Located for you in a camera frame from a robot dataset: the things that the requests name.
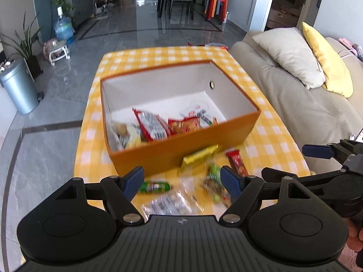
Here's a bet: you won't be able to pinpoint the green sausage snack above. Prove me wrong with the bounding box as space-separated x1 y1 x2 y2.
139 181 173 194

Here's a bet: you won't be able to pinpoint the red chocolate wafer bar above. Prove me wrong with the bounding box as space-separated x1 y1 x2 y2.
225 149 249 177

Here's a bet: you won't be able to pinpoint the green raisin bag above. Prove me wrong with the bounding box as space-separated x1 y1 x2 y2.
202 163 231 208

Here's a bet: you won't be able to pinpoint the yellow Ameria snack packet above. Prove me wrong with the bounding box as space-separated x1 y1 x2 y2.
178 145 220 174

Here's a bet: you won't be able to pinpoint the clear bag white candies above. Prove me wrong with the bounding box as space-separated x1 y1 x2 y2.
142 190 204 218

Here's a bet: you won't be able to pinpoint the person's right hand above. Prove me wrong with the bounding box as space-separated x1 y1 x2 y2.
345 218 363 253

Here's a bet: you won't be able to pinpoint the beige sofa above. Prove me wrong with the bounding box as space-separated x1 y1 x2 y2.
229 29 363 175

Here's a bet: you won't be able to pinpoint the yellow checkered tablecloth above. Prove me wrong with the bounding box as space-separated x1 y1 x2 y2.
73 45 311 222

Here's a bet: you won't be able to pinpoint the pale yellow snack packet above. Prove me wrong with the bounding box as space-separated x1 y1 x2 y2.
110 122 142 151

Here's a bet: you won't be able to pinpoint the pink fluffy rug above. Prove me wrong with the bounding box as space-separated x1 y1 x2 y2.
338 248 362 272

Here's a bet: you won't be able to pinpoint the yellow pillow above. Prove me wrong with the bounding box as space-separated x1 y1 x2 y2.
302 22 354 98

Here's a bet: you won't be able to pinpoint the red white snack packet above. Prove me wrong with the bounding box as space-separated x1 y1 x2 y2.
132 108 174 141

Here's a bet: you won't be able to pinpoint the orange cardboard box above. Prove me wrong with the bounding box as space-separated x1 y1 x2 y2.
100 60 261 176

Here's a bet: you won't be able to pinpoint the cream pillow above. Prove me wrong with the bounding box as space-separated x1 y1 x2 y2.
252 28 326 90

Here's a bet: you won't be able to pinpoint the silver trash can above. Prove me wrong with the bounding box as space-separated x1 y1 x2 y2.
1 59 44 115

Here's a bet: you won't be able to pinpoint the small white stool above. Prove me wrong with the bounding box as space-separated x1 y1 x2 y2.
47 40 71 66

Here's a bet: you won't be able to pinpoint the blue water jug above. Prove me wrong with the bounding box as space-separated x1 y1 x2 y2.
54 6 75 44

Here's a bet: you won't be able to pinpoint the potted long-leaf plant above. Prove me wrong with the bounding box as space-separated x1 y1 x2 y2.
1 12 43 79

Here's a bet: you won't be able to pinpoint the stacked orange red stools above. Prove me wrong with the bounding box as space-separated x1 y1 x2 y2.
204 0 228 25

